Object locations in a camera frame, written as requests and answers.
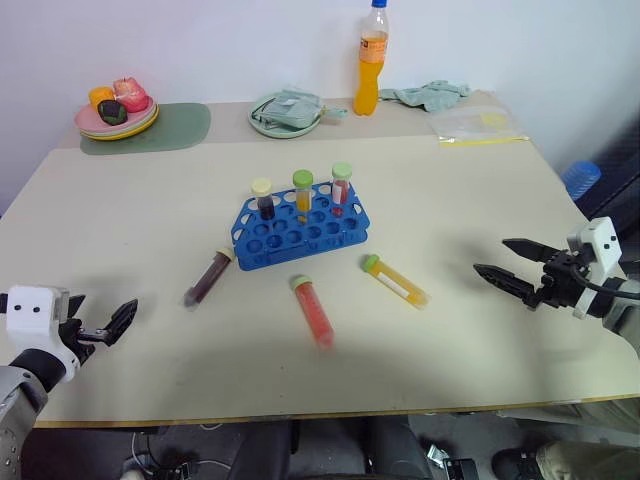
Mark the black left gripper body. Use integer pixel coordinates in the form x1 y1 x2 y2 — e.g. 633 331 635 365
58 316 109 366

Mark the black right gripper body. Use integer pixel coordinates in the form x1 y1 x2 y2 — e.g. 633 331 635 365
529 248 595 313

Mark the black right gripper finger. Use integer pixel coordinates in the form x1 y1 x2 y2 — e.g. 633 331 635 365
501 237 558 265
472 263 541 312

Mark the purple liquid tube, yellow cap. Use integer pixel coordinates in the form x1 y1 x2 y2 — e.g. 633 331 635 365
181 247 236 312
250 178 277 222

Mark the orange liquid tube, green cap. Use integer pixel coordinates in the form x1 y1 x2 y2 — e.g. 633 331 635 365
361 253 433 311
292 169 315 224

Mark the blue plastic test tube rack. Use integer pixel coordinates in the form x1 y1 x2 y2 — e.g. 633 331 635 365
230 180 372 272

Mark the red liquid tube, green cap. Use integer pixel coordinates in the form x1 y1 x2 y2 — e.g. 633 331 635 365
330 161 354 219
289 274 336 351

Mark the blue bottle cap object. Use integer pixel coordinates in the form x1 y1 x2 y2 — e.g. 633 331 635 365
560 160 603 202

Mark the black object beside table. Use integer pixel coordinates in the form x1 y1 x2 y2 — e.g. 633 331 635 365
573 118 640 239

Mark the clear zip plastic bag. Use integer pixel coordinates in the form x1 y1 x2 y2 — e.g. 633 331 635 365
426 106 531 148

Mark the khaki trouser leg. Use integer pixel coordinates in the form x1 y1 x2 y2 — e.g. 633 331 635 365
535 438 640 480

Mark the black shoe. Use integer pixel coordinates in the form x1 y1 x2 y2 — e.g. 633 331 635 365
491 446 542 480

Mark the pink plate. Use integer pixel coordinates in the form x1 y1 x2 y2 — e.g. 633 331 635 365
74 96 157 137

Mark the crumpled pale green cloth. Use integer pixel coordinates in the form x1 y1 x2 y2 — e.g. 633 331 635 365
379 79 473 113

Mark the green placemat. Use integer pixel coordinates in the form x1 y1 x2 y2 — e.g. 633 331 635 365
79 102 213 157

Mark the dark toy food block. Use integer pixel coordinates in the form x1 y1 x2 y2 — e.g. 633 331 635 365
97 99 130 126

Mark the yellow plate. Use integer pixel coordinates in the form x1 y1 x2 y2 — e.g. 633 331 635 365
79 102 161 143

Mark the dark rounded shape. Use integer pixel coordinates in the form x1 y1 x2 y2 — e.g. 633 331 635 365
358 416 434 480

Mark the orange toy food block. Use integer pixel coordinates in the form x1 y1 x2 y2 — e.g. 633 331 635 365
88 86 118 109

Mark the pink toy cake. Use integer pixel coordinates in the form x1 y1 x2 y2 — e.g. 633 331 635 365
112 76 152 114

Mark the orange soda plastic bottle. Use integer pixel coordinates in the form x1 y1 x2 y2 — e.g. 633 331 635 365
352 0 391 118

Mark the pale green round plate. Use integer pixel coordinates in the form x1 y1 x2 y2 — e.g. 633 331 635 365
247 91 327 140

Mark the pale green folded pouch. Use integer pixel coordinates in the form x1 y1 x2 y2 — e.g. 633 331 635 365
258 89 349 131

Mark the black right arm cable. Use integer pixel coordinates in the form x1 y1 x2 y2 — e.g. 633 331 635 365
573 263 640 302

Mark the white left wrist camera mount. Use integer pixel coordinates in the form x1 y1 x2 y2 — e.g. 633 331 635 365
0 284 82 372

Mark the white floor cable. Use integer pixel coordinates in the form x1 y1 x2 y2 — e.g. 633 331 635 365
122 430 154 479

